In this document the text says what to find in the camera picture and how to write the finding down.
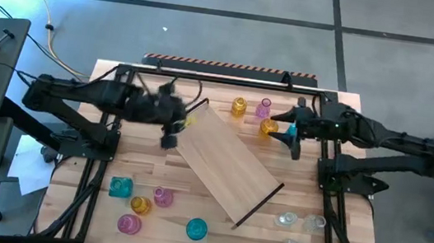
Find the teal embossed round glass vase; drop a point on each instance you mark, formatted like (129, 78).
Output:
(196, 229)

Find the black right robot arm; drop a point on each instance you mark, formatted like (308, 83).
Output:
(405, 144)

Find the small yellow glass vase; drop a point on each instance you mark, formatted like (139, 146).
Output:
(140, 205)

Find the black aluminium table frame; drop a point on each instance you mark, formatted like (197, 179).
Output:
(226, 81)

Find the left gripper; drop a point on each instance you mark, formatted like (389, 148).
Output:
(156, 108)

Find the small pink glass vase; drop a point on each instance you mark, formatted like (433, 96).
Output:
(163, 197)

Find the teal square glass vase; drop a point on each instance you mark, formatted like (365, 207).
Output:
(121, 187)

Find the wooden shelf with black legs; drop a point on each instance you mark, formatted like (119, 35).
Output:
(224, 160)

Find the wide pink glass vase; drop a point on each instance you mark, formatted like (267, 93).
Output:
(129, 224)

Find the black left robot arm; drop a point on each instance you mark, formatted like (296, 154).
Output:
(63, 88)

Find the yellow ribbed glass vase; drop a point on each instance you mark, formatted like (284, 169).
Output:
(238, 106)

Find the white paper sheet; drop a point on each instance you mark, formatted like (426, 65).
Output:
(26, 168)

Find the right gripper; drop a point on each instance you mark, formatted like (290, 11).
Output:
(324, 124)

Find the teal diamond-pattern glass vase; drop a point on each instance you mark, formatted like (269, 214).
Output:
(291, 129)

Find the grey caster wheel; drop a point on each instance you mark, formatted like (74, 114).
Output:
(49, 155)

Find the black hazard-striped floor mat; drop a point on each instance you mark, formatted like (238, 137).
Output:
(227, 71)

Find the yellow dimpled glass vase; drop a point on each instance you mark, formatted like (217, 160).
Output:
(269, 127)

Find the slim pink twisted glass vase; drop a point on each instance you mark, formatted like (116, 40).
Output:
(263, 108)

